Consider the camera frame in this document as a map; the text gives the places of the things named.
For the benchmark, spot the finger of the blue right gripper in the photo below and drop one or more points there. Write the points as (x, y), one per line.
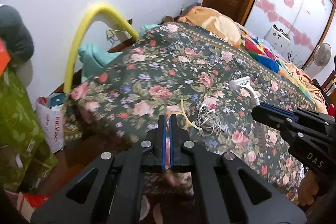
(275, 117)

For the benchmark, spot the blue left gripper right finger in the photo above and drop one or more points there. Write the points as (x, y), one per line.
(175, 144)

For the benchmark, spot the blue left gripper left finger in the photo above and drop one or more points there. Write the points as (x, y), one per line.
(161, 142)

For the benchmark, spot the white disposable razor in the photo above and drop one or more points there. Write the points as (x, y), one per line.
(244, 83)

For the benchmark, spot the right hand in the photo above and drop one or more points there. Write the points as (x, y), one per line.
(308, 189)

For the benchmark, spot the white tangled earphones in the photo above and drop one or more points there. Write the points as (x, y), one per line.
(208, 121)

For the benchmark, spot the dark floral bed sheet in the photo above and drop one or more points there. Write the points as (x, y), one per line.
(178, 61)

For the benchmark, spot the white appliance behind glass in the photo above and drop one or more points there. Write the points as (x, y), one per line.
(278, 39)

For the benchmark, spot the white electric fan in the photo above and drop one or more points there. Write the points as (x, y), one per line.
(322, 54)

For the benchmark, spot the orange patterned blanket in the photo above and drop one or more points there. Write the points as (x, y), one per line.
(235, 34)

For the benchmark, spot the teal cloth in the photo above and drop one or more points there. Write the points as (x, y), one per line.
(94, 58)

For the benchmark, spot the white HotMaxx plastic bag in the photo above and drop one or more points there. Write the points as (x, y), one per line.
(50, 116)

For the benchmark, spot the yellow foam tube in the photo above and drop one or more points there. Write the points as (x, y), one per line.
(97, 8)

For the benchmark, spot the green leaf-print storage bag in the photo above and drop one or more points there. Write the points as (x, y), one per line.
(26, 159)

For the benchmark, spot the red leaf-print gift bag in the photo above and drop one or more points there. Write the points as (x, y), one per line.
(28, 203)

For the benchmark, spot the white wall socket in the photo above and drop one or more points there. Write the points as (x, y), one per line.
(115, 35)

